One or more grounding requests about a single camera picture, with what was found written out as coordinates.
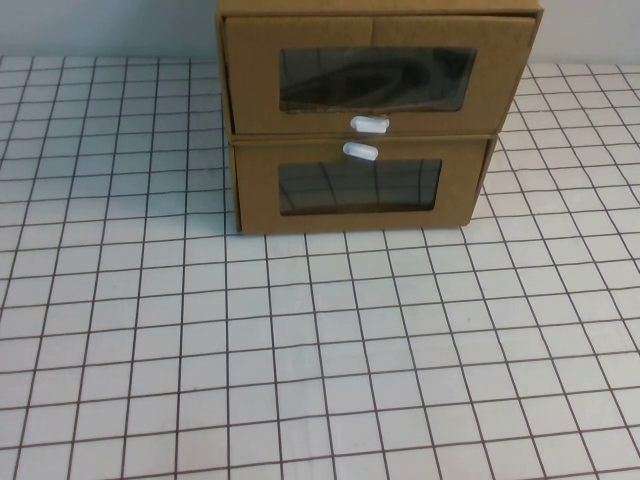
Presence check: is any brown cardboard drawer cabinet shell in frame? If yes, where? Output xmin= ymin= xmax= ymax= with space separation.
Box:
xmin=216 ymin=0 xmax=499 ymax=236

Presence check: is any white plastic drawer handle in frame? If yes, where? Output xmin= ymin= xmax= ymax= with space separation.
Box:
xmin=349 ymin=114 xmax=390 ymax=135
xmin=342 ymin=141 xmax=379 ymax=162

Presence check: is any cardboard drawer with wide window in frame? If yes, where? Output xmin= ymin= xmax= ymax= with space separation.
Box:
xmin=223 ymin=14 xmax=537 ymax=135

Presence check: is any cardboard drawer with narrow window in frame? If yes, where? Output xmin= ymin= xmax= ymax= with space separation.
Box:
xmin=233 ymin=137 xmax=490 ymax=234

